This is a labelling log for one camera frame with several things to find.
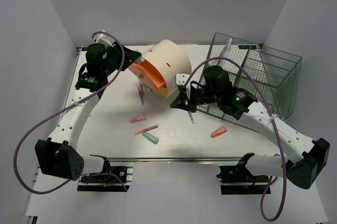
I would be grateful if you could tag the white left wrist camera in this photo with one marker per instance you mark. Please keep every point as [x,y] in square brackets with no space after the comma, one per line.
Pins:
[103,39]

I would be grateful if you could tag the pink pen by box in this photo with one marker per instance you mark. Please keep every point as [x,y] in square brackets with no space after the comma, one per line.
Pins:
[140,87]

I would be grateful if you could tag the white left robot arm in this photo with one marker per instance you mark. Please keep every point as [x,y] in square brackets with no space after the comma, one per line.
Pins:
[57,155]

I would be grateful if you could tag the red pen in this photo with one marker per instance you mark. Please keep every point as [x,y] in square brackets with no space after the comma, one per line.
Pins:
[146,129]

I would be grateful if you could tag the green highlighter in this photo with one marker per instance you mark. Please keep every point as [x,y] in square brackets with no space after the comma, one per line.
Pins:
[153,139]

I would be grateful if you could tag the orange highlighter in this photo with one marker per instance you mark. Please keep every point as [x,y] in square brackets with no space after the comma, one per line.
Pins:
[218,132]

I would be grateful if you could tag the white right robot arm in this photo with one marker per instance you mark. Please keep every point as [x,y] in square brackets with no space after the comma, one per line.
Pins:
[304,157]

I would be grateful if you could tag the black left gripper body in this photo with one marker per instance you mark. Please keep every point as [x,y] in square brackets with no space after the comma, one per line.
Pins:
[115,56]

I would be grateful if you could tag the cream round drawer box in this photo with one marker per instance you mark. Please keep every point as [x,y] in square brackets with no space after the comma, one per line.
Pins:
[159,66]

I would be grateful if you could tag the blue pen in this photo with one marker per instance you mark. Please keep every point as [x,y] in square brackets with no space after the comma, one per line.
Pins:
[191,117]

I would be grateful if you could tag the pink highlighter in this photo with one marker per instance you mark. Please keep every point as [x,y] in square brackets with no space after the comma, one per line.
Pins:
[137,118]

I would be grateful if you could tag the white silver-spined booklet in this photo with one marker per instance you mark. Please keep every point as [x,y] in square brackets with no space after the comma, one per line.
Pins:
[224,54]

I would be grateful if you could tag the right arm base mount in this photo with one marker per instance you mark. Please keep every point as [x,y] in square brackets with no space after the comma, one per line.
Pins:
[234,182]

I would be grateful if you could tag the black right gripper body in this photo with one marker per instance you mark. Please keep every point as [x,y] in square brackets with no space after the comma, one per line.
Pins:
[197,96]

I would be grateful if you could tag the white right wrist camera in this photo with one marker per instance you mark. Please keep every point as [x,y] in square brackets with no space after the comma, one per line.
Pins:
[180,79]

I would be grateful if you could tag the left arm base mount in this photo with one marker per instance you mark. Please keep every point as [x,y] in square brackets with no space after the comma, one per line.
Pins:
[118,178]

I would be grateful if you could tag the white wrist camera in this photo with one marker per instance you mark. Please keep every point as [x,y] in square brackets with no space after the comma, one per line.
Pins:
[180,79]
[103,39]

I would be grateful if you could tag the purple pen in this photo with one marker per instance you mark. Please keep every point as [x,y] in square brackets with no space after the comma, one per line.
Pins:
[142,99]

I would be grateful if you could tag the green wire mesh organizer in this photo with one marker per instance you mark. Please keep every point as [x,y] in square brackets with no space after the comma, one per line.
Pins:
[271,75]

